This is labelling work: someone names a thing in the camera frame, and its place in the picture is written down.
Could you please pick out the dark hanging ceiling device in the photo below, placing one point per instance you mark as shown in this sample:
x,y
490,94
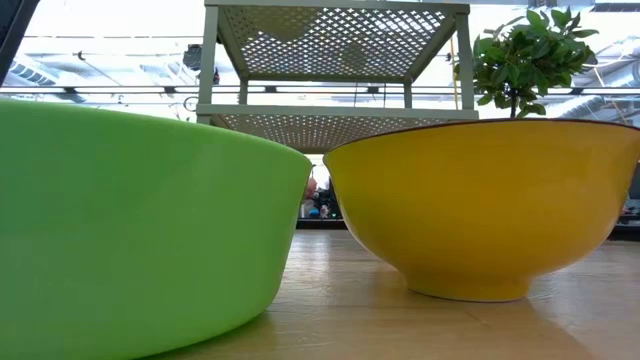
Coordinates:
x,y
191,57

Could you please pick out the wide green plastic bowl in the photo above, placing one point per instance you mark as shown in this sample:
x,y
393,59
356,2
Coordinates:
x,y
150,225

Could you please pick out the pale green perforated metal shelf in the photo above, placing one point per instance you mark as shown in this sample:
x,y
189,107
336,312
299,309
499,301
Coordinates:
x,y
330,112

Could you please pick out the potted green plant black pot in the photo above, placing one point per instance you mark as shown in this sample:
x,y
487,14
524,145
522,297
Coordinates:
x,y
525,60

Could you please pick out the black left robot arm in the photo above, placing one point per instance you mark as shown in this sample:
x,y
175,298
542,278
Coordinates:
x,y
12,25

